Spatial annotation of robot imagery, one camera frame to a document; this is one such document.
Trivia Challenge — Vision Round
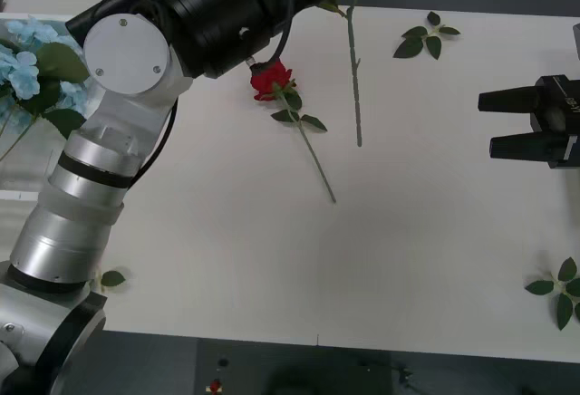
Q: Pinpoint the loose green leaf twig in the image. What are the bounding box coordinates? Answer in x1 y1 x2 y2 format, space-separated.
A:
92 269 127 290
524 256 580 332
391 10 462 61

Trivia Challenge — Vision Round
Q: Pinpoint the red artificial rose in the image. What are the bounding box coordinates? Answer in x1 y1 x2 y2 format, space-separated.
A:
314 0 363 148
250 60 339 205

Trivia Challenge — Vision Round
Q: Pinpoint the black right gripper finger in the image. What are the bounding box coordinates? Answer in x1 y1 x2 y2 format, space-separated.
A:
478 85 540 115
488 130 552 161

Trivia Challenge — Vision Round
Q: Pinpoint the shallow white plastic box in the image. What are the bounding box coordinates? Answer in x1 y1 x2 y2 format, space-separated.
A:
0 12 105 201

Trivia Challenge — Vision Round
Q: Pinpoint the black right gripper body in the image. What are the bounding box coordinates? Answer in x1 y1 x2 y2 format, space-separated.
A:
527 74 580 169

